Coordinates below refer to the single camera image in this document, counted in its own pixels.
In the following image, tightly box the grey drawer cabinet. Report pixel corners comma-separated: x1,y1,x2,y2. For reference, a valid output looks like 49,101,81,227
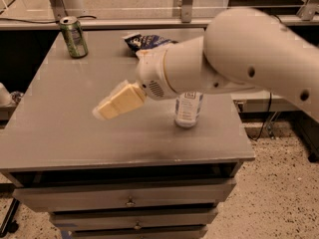
0,27,256,239

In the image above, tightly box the clear water bottle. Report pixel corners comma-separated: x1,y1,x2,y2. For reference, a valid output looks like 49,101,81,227
174,92,203,128

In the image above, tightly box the white object at left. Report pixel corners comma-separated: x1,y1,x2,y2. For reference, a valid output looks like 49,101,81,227
0,83,12,107

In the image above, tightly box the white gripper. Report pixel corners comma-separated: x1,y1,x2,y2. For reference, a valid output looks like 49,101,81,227
93,44,177,120

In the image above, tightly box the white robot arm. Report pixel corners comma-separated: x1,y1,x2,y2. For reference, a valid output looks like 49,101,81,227
93,8,319,121

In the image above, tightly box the metal railing bar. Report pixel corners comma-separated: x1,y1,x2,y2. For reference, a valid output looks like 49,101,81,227
0,15,319,31

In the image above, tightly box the grey drawer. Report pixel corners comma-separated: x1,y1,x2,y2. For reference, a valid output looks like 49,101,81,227
72,225,207,239
13,178,236,212
50,206,217,231

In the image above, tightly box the blue chip bag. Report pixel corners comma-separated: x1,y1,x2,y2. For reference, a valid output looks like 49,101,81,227
124,33,175,54

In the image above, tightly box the top grey drawer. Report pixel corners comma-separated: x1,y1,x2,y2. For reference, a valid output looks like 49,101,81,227
13,178,236,212

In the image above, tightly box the black stand leg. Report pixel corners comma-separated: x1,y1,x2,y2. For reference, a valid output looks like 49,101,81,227
0,199,20,238

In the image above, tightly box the green soda can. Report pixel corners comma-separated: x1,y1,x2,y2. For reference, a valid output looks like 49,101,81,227
59,16,89,59

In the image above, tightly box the bottom grey drawer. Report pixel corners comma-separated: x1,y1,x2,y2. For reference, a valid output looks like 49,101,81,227
72,225,207,239

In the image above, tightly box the middle grey drawer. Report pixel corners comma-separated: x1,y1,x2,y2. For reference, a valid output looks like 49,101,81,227
50,206,217,231

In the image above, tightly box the metal bracket post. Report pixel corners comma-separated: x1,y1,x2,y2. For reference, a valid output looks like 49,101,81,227
181,0,193,23

